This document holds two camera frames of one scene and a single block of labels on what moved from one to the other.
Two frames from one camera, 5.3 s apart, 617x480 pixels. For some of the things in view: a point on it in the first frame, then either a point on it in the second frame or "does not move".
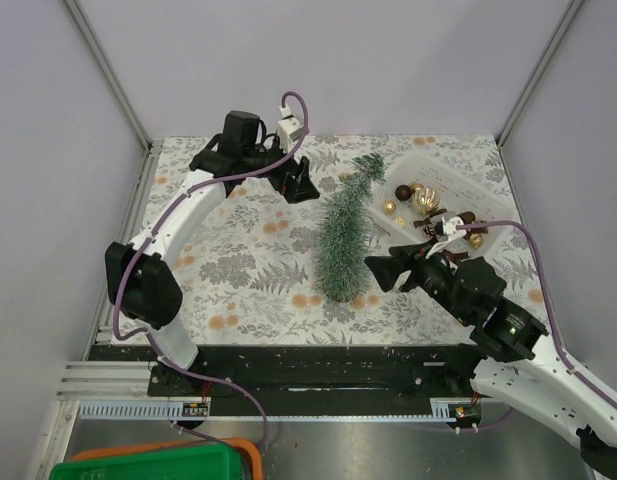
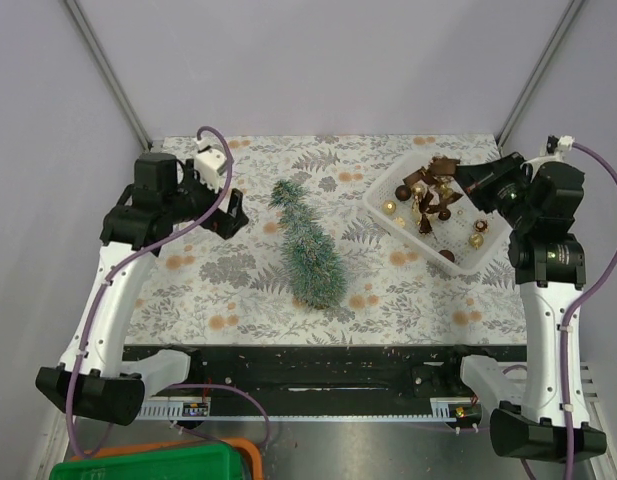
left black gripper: [296, 189] → [227, 223]
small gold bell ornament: [476, 240] does not move
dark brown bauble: [403, 192] does not move
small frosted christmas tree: [344, 229] → [317, 264]
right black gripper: [386, 268] → [479, 179]
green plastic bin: [215, 462] does not move
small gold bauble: [389, 207] does not move
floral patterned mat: [249, 266] does not move
